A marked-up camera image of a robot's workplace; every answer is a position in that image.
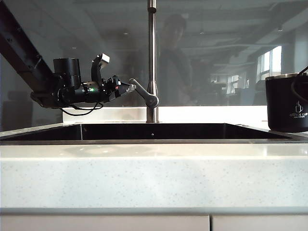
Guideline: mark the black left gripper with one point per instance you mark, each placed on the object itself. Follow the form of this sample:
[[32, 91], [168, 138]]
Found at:
[[112, 89]]

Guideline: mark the white wrist camera on bracket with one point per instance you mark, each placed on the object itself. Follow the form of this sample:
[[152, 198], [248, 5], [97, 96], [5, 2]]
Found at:
[[105, 58]]

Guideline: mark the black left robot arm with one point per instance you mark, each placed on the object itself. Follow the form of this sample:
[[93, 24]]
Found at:
[[24, 55]]

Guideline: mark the stainless steel faucet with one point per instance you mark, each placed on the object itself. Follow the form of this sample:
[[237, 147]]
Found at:
[[152, 48]]

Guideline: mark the white cabinet door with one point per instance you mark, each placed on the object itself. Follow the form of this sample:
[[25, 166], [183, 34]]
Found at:
[[96, 223], [260, 223]]

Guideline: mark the black steel mug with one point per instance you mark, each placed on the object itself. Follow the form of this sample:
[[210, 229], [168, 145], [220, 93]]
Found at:
[[281, 108]]

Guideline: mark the black sink basin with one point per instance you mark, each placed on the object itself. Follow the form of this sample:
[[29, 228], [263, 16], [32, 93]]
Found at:
[[168, 131]]

